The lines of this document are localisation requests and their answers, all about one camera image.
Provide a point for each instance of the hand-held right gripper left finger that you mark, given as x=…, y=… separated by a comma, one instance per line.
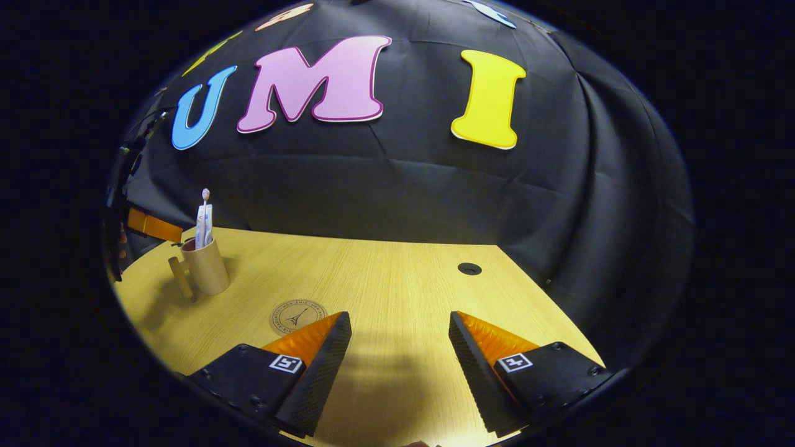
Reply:
x=323, y=366

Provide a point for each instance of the white toothpaste tube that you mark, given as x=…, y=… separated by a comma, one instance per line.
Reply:
x=204, y=226

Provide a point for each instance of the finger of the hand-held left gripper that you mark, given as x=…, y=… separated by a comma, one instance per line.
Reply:
x=155, y=226

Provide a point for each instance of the black backdrop cloth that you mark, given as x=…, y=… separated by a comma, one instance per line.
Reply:
x=404, y=186

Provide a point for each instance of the wooden desktop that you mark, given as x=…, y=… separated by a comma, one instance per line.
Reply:
x=397, y=279

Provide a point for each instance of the round black desk grommet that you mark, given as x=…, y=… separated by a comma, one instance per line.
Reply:
x=469, y=268

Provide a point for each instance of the pale pink toothbrush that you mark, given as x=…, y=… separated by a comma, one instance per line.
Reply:
x=205, y=195

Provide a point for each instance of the round cork coaster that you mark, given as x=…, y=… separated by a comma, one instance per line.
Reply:
x=292, y=316

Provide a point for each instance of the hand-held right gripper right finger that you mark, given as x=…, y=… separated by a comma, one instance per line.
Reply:
x=475, y=366

